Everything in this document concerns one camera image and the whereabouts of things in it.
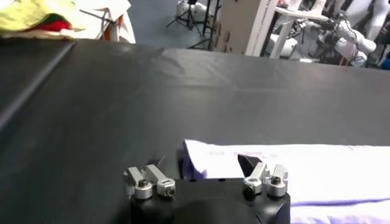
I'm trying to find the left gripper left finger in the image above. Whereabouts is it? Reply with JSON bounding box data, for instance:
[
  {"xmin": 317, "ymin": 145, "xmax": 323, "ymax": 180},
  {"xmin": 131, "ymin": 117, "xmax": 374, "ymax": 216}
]
[{"xmin": 122, "ymin": 156, "xmax": 177, "ymax": 200}]

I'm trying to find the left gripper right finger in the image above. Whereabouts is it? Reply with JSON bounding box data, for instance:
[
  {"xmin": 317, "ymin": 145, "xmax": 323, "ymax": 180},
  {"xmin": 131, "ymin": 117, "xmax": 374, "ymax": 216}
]
[{"xmin": 237, "ymin": 153, "xmax": 289, "ymax": 199}]

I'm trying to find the lavender t-shirt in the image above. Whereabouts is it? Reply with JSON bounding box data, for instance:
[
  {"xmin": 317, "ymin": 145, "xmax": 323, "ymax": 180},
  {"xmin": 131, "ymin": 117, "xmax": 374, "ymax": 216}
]
[{"xmin": 182, "ymin": 139, "xmax": 390, "ymax": 224}]

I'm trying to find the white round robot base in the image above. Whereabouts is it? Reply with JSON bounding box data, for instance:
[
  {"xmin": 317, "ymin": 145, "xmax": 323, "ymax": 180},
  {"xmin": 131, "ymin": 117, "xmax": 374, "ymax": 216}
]
[{"xmin": 175, "ymin": 0, "xmax": 208, "ymax": 23}]

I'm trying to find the white adjustable side table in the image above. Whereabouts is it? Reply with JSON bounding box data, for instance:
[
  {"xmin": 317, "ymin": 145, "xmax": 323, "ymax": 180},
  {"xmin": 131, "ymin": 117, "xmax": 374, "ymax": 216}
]
[{"xmin": 269, "ymin": 0, "xmax": 330, "ymax": 60}]

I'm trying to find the tall white cardboard box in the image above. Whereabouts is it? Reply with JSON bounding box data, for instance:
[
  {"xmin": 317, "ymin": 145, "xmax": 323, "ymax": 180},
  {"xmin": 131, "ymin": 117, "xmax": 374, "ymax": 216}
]
[{"xmin": 214, "ymin": 0, "xmax": 280, "ymax": 57}]

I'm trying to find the black monitor floor stand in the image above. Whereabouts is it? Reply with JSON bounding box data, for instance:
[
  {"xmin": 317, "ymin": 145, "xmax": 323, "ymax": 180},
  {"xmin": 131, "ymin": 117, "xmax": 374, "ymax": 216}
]
[{"xmin": 188, "ymin": 0, "xmax": 222, "ymax": 52}]

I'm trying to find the black tripod stand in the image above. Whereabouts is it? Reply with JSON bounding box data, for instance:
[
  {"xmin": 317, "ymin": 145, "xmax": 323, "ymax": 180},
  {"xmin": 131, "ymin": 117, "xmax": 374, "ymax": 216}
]
[{"xmin": 165, "ymin": 0, "xmax": 202, "ymax": 37}]

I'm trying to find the white humanoid robot with base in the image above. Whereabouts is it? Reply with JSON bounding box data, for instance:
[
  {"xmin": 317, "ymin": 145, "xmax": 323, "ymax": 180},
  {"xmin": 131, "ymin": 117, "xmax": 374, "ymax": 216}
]
[{"xmin": 268, "ymin": 11, "xmax": 378, "ymax": 68}]

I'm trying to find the white tablecloth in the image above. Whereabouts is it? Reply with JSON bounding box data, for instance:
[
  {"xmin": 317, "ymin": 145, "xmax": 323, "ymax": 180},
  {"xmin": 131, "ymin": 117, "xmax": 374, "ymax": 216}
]
[{"xmin": 59, "ymin": 0, "xmax": 137, "ymax": 44}]

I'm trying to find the red garment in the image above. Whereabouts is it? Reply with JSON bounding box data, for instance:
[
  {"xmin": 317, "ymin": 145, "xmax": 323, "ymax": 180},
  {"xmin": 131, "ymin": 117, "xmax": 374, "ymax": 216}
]
[{"xmin": 27, "ymin": 19, "xmax": 73, "ymax": 33}]

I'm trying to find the yellow-green printed t-shirt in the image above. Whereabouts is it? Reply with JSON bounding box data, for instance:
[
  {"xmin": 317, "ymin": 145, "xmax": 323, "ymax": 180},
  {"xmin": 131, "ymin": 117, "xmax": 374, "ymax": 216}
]
[{"xmin": 0, "ymin": 0, "xmax": 77, "ymax": 33}]

